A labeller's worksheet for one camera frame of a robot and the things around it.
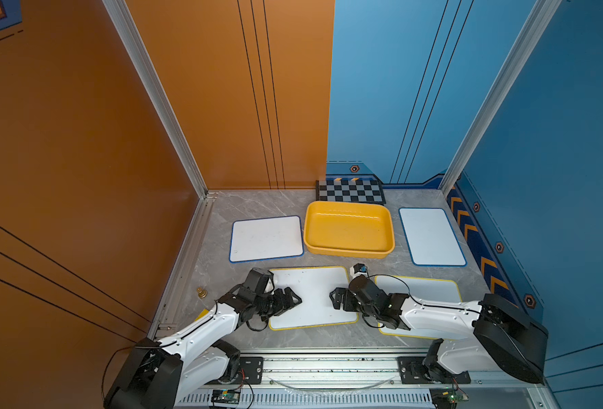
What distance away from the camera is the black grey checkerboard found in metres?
1.15

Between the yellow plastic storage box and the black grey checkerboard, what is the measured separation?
20 millimetres

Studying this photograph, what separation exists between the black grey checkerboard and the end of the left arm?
0.50 m

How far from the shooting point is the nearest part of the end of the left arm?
641 millimetres

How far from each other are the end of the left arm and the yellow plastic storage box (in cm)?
25
